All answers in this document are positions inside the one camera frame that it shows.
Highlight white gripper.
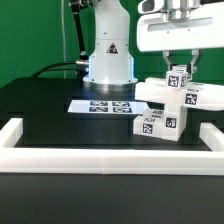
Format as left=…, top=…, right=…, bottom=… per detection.
left=137, top=6, right=224, bottom=74

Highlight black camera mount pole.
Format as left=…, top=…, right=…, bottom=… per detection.
left=69, top=0, right=90, bottom=60

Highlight white hanging cable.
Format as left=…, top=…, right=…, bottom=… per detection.
left=60, top=0, right=67, bottom=80

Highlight black cables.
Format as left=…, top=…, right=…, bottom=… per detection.
left=31, top=61, right=84, bottom=79

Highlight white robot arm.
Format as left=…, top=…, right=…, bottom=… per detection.
left=83, top=0, right=224, bottom=90

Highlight white U-shaped fence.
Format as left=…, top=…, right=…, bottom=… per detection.
left=0, top=118, right=224, bottom=176

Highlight white chair seat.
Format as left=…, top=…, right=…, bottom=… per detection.
left=156, top=104, right=187, bottom=141

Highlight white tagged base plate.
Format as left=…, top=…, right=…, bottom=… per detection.
left=68, top=100, right=148, bottom=114

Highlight white chair back frame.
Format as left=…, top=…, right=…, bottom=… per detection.
left=135, top=77, right=224, bottom=111

